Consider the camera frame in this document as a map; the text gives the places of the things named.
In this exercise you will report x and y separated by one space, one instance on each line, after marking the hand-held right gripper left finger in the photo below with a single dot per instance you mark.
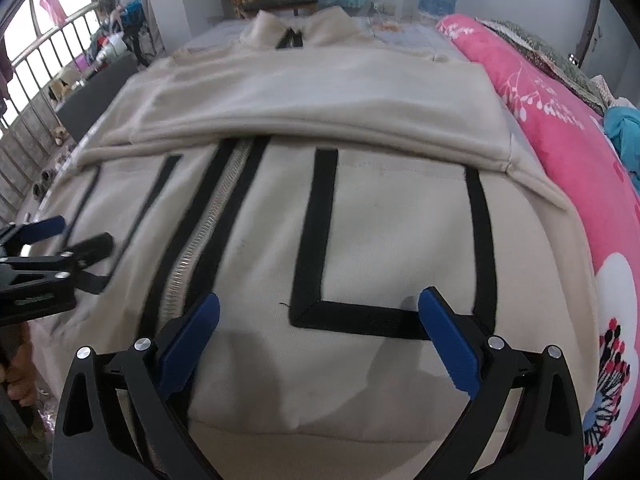
192 345

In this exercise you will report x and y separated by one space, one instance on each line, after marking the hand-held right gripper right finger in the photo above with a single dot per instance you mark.
450 345

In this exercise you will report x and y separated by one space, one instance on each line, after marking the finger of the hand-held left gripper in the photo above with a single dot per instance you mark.
90 249
42 229

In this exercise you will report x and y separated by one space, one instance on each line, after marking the cream zip jacket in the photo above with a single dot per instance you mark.
375 240

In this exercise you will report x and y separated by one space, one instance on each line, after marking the pile of clothes and bags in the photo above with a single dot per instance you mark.
115 35

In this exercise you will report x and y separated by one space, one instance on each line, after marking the person's left hand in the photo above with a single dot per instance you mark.
22 380

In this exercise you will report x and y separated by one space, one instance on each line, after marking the grey shoe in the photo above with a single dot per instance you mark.
39 189
50 176

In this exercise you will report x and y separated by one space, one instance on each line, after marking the grey cabinet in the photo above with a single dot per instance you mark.
95 95

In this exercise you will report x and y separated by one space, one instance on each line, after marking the pink floral blanket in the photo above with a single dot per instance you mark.
575 170

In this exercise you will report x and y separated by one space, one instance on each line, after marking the metal window railing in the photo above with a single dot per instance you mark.
80 11

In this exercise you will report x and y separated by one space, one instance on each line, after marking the pink hanging garment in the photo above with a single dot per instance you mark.
52 2

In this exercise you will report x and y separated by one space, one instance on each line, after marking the blue floral cloth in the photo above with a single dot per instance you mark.
625 130

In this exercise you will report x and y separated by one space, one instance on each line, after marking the grey-green lace-trimmed blanket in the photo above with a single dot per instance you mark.
550 60

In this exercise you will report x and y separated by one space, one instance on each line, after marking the plaid floral tablecloth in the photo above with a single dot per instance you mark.
400 37

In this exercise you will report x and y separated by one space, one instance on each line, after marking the wall socket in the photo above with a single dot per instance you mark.
385 9

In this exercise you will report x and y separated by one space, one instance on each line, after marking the door with brown frame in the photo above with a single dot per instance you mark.
590 25

